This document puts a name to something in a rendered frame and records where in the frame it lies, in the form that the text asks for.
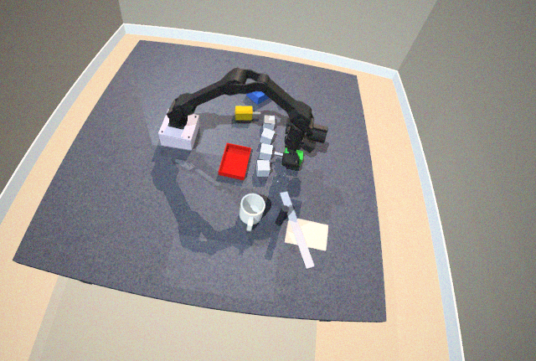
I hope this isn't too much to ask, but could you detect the yellow block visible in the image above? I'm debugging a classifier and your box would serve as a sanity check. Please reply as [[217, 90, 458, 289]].
[[234, 106, 260, 120]]

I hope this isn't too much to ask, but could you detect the white flat bar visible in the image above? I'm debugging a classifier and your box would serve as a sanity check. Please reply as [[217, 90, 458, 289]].
[[280, 192, 314, 268]]

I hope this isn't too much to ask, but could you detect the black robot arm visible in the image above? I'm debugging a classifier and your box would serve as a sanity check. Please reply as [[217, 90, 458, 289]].
[[167, 68, 328, 152]]

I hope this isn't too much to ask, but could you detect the blue tray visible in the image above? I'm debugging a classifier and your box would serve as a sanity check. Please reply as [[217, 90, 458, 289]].
[[246, 91, 269, 105]]

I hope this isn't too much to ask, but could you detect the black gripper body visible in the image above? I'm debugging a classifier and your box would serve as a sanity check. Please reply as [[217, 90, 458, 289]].
[[281, 126, 303, 168]]

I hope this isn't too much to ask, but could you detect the red tray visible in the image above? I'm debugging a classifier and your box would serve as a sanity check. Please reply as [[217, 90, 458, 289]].
[[219, 143, 251, 180]]

